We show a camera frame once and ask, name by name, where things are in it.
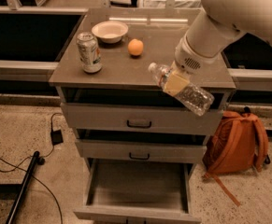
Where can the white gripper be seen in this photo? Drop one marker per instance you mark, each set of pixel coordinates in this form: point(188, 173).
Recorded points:
point(188, 61)

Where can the clear plastic water bottle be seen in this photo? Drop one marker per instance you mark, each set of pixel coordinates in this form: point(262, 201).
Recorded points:
point(192, 97)

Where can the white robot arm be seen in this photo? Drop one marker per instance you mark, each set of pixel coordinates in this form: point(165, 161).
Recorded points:
point(219, 24)

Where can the grey drawer cabinet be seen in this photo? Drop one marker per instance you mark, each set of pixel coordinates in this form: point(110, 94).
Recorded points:
point(122, 71)

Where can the top drawer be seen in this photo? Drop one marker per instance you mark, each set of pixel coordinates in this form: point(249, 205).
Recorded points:
point(136, 111)

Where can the drawer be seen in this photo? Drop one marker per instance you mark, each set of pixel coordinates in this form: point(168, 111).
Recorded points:
point(137, 192)
point(136, 146)
point(136, 111)

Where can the middle drawer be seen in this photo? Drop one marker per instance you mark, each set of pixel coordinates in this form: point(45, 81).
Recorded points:
point(136, 146)

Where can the bottom drawer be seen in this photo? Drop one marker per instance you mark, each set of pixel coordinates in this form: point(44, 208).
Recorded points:
point(137, 192)

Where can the orange fruit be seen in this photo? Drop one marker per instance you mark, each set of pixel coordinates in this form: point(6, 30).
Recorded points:
point(135, 47)

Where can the white bowl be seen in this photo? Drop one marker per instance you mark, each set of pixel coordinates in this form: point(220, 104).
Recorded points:
point(110, 32)

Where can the orange backpack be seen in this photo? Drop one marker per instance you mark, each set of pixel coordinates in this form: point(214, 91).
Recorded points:
point(239, 143)

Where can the white green soda can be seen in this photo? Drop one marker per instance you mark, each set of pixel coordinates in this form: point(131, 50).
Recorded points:
point(89, 52)

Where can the black power adapter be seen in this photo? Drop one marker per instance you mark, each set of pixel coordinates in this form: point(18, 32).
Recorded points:
point(56, 137)

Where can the black pole on floor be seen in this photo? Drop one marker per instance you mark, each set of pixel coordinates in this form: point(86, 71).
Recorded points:
point(23, 188)

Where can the metal railing frame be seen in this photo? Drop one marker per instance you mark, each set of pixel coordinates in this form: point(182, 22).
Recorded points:
point(15, 65)

